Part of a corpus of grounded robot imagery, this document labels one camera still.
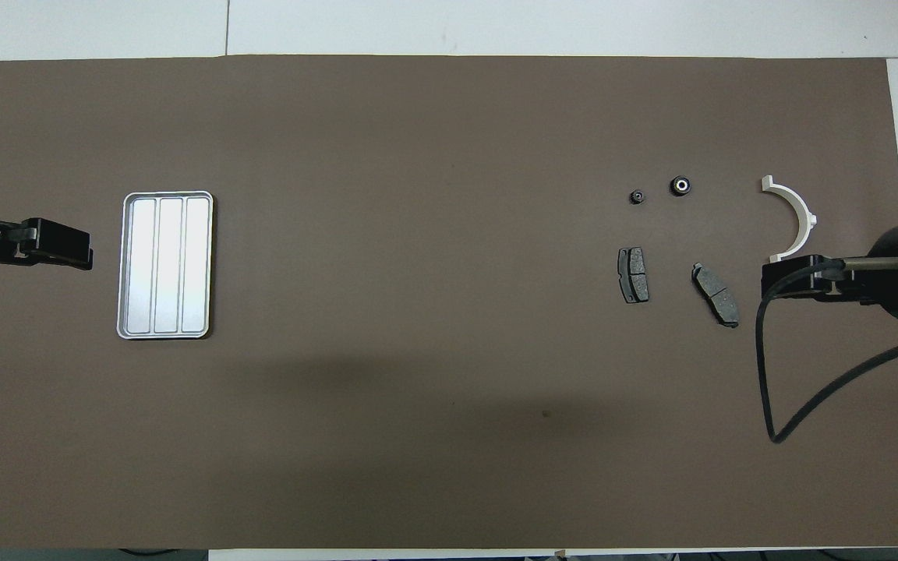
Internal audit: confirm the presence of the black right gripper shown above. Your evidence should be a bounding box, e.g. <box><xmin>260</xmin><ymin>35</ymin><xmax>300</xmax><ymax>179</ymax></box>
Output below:
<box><xmin>761</xmin><ymin>255</ymin><xmax>843</xmax><ymax>301</ymax></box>

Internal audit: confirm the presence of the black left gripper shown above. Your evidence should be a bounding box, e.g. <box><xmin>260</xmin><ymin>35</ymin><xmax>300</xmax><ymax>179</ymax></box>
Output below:
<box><xmin>22</xmin><ymin>218</ymin><xmax>94</xmax><ymax>271</ymax></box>

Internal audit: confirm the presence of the silver metal tray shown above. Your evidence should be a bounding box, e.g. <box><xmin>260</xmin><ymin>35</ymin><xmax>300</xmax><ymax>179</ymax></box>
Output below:
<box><xmin>116</xmin><ymin>190</ymin><xmax>214</xmax><ymax>340</ymax></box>

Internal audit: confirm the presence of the curved dark brake pad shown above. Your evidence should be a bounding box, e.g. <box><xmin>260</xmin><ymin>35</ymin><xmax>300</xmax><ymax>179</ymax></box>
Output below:
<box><xmin>691</xmin><ymin>263</ymin><xmax>741</xmax><ymax>329</ymax></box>

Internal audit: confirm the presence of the white semicircular plastic clamp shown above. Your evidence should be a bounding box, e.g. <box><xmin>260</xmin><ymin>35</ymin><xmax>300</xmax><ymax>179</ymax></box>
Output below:
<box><xmin>761</xmin><ymin>175</ymin><xmax>818</xmax><ymax>266</ymax></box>

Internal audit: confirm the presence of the rectangular dark brake pad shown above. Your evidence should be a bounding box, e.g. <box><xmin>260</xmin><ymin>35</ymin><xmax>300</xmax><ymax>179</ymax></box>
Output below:
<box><xmin>617</xmin><ymin>247</ymin><xmax>650</xmax><ymax>305</ymax></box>

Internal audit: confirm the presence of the brown table mat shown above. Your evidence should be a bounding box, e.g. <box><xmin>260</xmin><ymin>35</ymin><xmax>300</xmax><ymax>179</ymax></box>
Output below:
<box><xmin>0</xmin><ymin>55</ymin><xmax>898</xmax><ymax>550</ymax></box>

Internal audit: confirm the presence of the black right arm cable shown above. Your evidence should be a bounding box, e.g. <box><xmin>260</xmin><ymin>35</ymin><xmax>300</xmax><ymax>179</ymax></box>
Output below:
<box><xmin>757</xmin><ymin>261</ymin><xmax>898</xmax><ymax>445</ymax></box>

